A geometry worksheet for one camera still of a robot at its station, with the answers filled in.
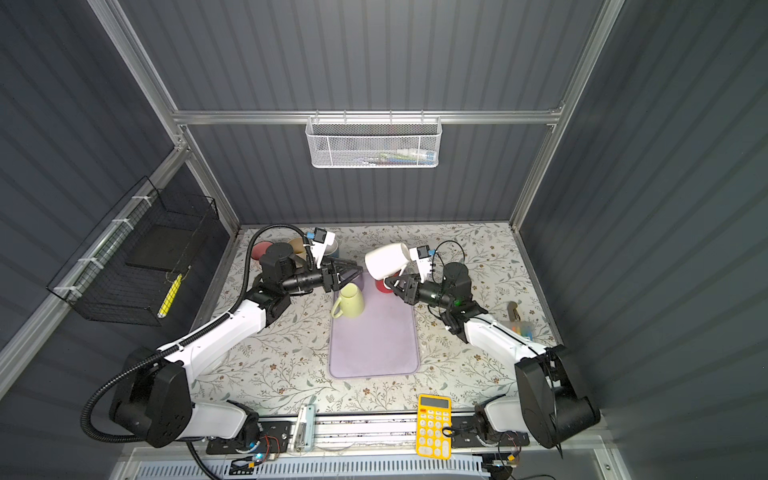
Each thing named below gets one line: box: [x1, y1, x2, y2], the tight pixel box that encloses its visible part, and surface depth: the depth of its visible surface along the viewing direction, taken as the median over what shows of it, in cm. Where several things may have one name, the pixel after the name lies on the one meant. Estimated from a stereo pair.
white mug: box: [364, 242, 410, 281], surface depth 77 cm
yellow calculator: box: [416, 394, 452, 461], surface depth 75 cm
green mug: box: [332, 282, 364, 319], surface depth 92 cm
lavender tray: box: [329, 272, 420, 378], surface depth 93 cm
